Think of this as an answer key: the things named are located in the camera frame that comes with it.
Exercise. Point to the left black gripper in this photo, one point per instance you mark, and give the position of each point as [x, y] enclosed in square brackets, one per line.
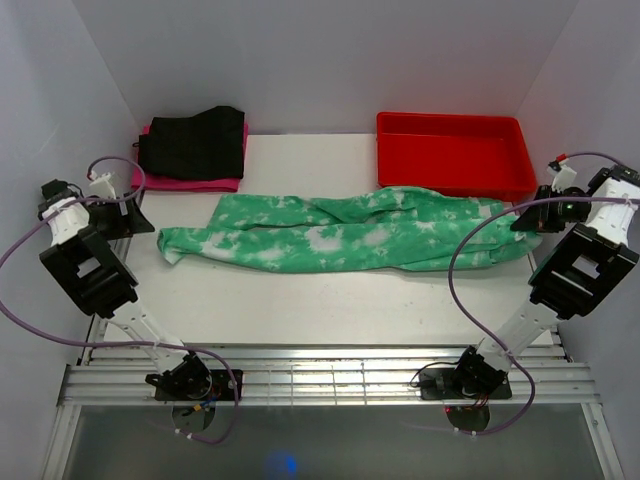
[133, 223]

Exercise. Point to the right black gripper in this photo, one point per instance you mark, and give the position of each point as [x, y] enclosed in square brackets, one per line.
[537, 217]

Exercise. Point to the green tie-dye trousers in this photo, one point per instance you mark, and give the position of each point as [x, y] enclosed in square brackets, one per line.
[405, 228]

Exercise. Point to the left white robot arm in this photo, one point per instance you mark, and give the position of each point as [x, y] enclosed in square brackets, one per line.
[99, 283]

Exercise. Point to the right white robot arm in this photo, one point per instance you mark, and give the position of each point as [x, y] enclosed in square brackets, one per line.
[590, 260]

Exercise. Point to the pink folded trousers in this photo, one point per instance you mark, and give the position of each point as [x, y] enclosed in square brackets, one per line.
[164, 184]

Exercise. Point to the black folded trousers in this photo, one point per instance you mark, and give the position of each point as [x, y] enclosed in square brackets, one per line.
[204, 147]

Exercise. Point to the red plastic tray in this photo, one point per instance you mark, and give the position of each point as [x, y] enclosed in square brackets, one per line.
[455, 155]

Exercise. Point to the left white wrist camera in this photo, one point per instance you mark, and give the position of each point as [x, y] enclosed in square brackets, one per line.
[104, 185]

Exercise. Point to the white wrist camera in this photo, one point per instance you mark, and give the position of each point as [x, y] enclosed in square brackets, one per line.
[104, 185]
[563, 175]

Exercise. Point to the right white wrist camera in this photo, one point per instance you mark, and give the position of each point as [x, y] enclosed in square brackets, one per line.
[563, 175]

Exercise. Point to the aluminium rail frame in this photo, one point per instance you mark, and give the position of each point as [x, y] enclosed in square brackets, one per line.
[324, 375]

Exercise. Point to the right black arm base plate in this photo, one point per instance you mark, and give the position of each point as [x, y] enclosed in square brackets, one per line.
[436, 382]

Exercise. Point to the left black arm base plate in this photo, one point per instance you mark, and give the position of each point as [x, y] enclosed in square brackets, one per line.
[222, 388]

